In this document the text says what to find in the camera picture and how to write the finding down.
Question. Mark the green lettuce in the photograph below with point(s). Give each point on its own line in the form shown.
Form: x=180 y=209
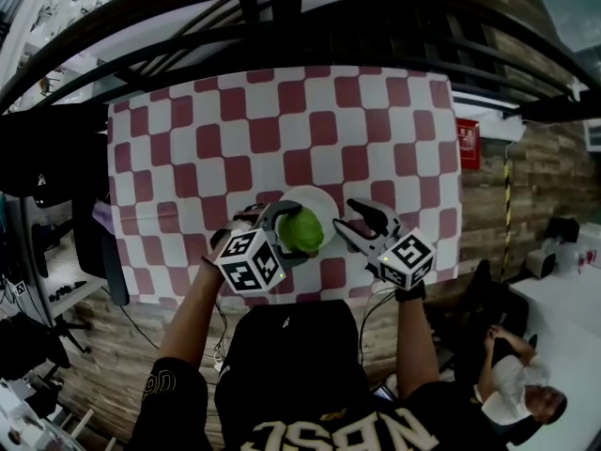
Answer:
x=300 y=233

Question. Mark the small white appliance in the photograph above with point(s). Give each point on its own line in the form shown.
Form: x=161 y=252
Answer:
x=540 y=262

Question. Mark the person's left hand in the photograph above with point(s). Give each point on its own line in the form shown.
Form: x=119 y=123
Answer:
x=246 y=216

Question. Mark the person's left forearm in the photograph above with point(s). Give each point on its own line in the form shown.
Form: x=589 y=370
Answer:
x=192 y=313

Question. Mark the black office chair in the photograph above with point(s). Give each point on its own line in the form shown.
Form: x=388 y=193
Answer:
x=94 y=233

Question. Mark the red wall sign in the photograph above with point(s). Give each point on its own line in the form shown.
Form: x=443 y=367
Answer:
x=468 y=144

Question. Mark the black jacket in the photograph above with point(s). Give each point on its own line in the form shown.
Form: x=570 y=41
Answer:
x=51 y=153

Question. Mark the white plate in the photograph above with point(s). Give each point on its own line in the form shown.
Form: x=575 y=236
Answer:
x=314 y=200

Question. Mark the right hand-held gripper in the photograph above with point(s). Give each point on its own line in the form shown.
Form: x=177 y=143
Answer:
x=408 y=259

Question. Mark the person's right forearm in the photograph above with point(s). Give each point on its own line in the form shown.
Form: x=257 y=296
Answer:
x=415 y=346

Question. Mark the yellow black striped pole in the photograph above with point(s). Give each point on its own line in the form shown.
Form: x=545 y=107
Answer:
x=506 y=214

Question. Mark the person's black printed shirt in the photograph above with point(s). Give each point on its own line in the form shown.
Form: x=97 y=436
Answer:
x=300 y=369

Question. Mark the purple cloth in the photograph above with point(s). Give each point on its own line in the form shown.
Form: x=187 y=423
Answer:
x=102 y=216

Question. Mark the red white checkered tablecloth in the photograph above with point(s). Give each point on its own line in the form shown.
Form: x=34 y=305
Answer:
x=282 y=125

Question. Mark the black wristband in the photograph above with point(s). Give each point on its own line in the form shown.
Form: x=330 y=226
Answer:
x=411 y=293

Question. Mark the black swivel chair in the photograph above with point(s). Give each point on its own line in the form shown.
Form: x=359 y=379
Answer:
x=493 y=299

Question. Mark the white desk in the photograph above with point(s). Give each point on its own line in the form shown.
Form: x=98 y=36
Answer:
x=568 y=308

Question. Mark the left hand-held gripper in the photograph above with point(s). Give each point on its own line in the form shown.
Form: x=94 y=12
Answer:
x=246 y=263

